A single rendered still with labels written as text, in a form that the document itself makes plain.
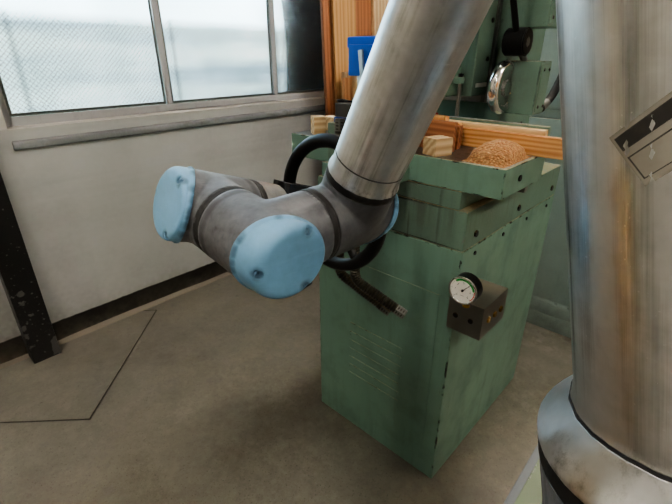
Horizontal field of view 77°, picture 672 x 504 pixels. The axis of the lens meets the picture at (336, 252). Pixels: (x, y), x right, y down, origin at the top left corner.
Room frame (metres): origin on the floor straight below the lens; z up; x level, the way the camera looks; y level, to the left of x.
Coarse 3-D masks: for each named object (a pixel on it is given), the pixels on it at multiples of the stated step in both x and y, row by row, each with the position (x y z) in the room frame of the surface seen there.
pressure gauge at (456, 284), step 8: (464, 272) 0.78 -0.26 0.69; (456, 280) 0.76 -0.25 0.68; (464, 280) 0.75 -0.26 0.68; (472, 280) 0.74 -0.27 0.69; (448, 288) 0.77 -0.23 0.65; (456, 288) 0.76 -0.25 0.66; (464, 288) 0.75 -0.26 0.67; (472, 288) 0.74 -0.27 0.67; (480, 288) 0.74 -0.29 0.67; (456, 296) 0.76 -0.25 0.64; (464, 296) 0.75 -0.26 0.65; (472, 296) 0.73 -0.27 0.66; (464, 304) 0.74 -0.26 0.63
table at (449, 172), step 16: (320, 160) 1.11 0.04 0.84; (416, 160) 0.91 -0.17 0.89; (432, 160) 0.89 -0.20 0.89; (448, 160) 0.86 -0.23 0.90; (528, 160) 0.86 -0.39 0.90; (544, 160) 0.93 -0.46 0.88; (416, 176) 0.91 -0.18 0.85; (432, 176) 0.88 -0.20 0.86; (448, 176) 0.86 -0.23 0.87; (464, 176) 0.84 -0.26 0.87; (480, 176) 0.81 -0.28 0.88; (496, 176) 0.79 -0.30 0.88; (512, 176) 0.81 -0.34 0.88; (528, 176) 0.87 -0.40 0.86; (480, 192) 0.81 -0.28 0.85; (496, 192) 0.79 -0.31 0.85; (512, 192) 0.82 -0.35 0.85
